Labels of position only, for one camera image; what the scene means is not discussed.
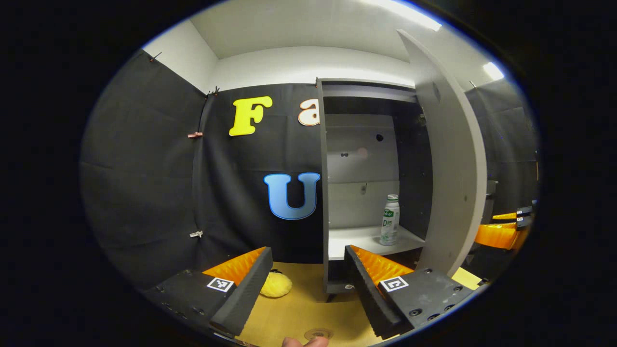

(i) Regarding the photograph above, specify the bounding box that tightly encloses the beige cabinet door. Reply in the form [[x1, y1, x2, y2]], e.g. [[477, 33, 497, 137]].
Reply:
[[396, 29, 488, 278]]

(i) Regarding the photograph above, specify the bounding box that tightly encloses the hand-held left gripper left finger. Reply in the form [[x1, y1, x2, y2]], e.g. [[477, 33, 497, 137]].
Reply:
[[142, 247, 274, 338]]

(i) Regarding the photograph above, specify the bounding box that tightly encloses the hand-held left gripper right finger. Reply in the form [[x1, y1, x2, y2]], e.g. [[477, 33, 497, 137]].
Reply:
[[344, 244, 483, 340]]

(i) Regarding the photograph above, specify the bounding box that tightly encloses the white plastic bottle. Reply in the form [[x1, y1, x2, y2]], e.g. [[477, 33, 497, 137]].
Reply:
[[380, 194, 401, 246]]

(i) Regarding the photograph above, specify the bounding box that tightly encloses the yellow plush toy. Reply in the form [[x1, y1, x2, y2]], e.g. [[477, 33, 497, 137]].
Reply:
[[259, 270, 293, 298]]

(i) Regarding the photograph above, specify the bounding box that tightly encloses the dark grey cabinet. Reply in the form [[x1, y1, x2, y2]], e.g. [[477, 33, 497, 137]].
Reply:
[[316, 77, 434, 302]]

